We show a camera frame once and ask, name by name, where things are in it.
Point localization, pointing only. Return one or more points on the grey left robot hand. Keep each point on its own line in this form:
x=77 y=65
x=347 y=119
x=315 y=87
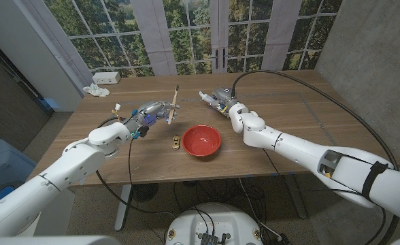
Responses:
x=154 y=109

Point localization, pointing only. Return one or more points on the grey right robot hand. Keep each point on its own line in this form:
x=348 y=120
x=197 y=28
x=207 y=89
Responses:
x=225 y=97

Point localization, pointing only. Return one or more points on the white toothpaste tube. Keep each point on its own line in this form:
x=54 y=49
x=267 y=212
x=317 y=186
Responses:
x=207 y=98

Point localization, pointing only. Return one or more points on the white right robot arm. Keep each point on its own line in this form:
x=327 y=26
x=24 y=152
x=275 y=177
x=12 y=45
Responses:
x=322 y=156

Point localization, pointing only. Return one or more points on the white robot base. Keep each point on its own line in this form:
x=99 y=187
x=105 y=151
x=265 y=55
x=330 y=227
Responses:
x=217 y=221

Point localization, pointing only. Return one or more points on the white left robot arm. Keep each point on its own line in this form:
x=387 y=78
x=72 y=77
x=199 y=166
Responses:
x=67 y=170

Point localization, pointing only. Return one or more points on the yellow toy car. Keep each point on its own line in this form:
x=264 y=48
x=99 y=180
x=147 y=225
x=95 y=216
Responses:
x=175 y=143

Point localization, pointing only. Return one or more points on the red bowl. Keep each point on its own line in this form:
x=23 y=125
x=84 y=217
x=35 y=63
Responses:
x=201 y=141

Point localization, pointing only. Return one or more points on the white power strip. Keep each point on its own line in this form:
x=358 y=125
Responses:
x=106 y=78

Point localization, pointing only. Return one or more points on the crumpled white tissue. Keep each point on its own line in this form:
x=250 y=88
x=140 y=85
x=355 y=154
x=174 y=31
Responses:
x=96 y=90

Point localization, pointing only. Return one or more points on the printed window backdrop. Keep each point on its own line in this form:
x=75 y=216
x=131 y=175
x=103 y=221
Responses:
x=152 y=34

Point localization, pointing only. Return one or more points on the black round floor fan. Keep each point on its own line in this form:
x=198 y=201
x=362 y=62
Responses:
x=145 y=192

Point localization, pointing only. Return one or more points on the blue grey bin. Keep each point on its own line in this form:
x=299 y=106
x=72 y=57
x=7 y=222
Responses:
x=2 y=160

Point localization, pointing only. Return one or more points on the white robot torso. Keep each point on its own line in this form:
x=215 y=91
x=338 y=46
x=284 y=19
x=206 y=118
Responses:
x=50 y=241

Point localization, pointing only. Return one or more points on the black device with blue disc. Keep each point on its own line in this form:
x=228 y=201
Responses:
x=3 y=192

